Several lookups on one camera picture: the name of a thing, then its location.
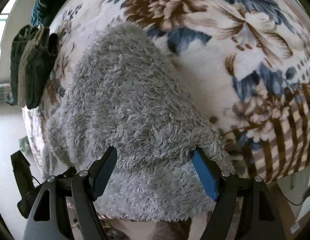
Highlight grey fluffy fleece pants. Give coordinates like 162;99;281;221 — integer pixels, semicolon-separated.
42;23;234;222

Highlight stack of folded clothes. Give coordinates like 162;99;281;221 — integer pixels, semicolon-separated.
7;25;58;109

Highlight floral bed blanket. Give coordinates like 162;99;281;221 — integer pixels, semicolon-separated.
23;0;310;182

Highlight window with white frame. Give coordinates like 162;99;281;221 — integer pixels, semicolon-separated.
0;0;21;77

